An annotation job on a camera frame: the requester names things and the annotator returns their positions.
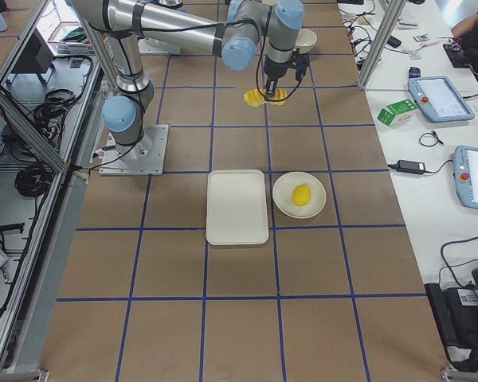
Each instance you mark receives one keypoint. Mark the far teach pendant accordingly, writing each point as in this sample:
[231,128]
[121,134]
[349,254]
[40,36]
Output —
[438,99]

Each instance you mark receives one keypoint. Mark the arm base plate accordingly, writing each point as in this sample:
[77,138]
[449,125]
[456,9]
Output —
[150,46]
[145,158]

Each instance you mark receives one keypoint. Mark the yellow lemon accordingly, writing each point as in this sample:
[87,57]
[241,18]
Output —
[301,195]

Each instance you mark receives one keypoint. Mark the cream rectangular tray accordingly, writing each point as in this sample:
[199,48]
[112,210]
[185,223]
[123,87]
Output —
[236,212]

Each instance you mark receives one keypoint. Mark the cream bowl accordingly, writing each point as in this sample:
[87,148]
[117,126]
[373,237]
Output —
[305,41]

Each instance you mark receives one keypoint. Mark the black power adapter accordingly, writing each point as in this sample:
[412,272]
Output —
[407,166]

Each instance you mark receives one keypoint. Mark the green white box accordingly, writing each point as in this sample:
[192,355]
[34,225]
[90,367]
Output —
[395,113]

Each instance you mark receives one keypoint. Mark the teach pendant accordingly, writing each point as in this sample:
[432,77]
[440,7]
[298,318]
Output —
[465,162]
[438,99]

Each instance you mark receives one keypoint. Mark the aluminium frame post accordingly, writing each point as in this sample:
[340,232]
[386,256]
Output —
[385,67]

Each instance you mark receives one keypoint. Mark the yellow twisted bread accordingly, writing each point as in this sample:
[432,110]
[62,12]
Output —
[256,98]

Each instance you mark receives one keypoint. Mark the near teach pendant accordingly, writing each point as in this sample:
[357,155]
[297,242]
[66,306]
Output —
[465,162]

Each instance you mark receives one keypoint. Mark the person at desk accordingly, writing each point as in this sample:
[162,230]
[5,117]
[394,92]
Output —
[472,28]

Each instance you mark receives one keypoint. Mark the cream plate with lemon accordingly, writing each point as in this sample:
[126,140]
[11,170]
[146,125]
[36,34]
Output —
[282,191]

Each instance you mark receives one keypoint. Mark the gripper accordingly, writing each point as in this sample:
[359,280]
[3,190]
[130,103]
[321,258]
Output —
[274,70]

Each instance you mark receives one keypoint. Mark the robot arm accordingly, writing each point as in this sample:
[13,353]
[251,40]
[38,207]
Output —
[163,27]

